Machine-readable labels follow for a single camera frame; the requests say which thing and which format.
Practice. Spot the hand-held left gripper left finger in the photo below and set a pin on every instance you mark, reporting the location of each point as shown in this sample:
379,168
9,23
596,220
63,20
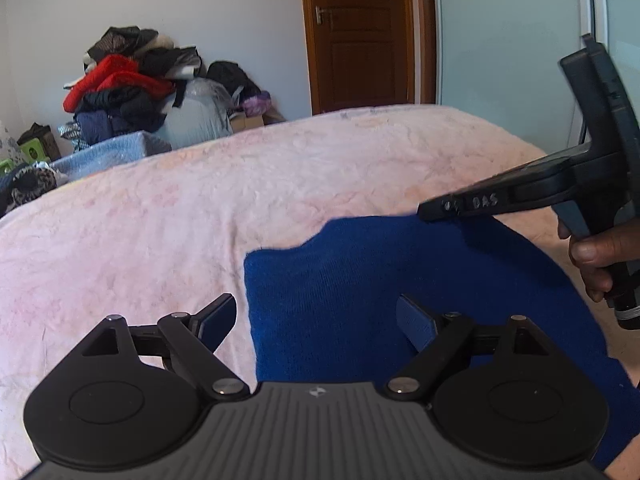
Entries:
220,315

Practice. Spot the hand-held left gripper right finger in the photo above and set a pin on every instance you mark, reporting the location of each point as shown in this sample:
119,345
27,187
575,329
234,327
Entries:
415,320

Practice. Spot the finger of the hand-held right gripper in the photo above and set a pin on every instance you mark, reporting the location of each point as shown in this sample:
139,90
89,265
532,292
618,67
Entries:
480,202

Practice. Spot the blue knit garment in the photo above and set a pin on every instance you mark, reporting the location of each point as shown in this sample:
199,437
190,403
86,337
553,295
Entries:
400,270

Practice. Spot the pile of dark clothes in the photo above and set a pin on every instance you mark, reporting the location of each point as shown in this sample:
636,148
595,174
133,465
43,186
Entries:
125,105

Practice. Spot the person's right hand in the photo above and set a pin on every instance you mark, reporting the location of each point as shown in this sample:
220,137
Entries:
600,250

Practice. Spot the pink blanket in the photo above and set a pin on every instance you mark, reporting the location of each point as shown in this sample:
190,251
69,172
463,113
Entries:
200,185

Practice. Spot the glass wardrobe door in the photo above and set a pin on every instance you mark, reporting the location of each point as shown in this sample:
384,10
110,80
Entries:
500,35

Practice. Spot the wooden door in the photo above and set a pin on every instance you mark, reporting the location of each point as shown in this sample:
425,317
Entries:
360,60

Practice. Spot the cardboard box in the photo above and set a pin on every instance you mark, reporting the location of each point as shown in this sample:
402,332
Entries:
252,122

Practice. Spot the light blue blanket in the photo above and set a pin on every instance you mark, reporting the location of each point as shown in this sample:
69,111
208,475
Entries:
110,152

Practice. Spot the grey plastic bundle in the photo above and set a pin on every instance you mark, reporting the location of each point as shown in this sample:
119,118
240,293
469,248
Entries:
200,115

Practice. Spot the purple cloth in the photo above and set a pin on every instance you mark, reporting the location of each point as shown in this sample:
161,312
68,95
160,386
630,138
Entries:
257,104

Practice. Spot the black white patterned cloth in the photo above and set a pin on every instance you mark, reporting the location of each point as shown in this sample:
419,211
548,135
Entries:
30,185

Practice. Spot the black bag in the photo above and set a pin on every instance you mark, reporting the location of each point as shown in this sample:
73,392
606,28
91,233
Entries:
227,75

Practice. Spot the green box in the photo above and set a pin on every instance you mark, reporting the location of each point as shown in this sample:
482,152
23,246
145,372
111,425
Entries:
31,149

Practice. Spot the red garment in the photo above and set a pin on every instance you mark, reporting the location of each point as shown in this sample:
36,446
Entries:
110,77

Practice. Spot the printed plastic bag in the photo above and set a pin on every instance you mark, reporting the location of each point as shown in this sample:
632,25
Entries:
7,142

